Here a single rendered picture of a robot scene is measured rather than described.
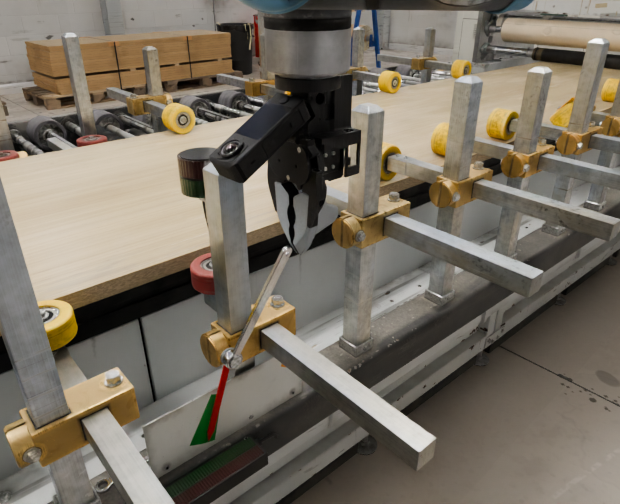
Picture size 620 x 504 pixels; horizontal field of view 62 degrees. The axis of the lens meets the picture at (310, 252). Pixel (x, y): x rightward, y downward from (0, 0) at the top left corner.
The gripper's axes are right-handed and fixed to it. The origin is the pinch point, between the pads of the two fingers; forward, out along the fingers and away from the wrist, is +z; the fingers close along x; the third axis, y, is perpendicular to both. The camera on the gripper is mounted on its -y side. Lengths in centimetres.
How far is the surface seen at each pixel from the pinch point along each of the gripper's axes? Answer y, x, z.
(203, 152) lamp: -4.3, 12.6, -9.7
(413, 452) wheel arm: -2.2, -22.1, 15.2
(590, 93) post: 94, 6, -6
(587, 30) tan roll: 250, 76, -6
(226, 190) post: -5.4, 6.1, -6.9
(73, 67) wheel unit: 14, 115, -7
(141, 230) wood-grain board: -3.8, 38.8, 10.8
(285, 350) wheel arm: -2.2, -0.4, 14.8
